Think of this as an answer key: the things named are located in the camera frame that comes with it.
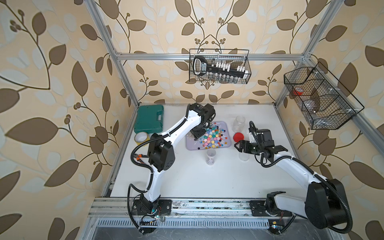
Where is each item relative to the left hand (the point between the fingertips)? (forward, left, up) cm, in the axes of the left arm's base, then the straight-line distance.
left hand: (191, 130), depth 86 cm
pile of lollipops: (+2, -20, -15) cm, 25 cm away
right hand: (-6, -29, -7) cm, 30 cm away
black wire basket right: (+4, -66, +20) cm, 69 cm away
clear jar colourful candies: (-9, -33, -15) cm, 37 cm away
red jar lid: (+5, -31, -13) cm, 34 cm away
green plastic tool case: (+21, +33, -15) cm, 42 cm away
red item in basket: (+15, -58, +17) cm, 62 cm away
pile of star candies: (+5, -13, -15) cm, 21 cm away
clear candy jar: (+10, -30, -5) cm, 32 cm away
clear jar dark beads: (-13, -11, -6) cm, 18 cm away
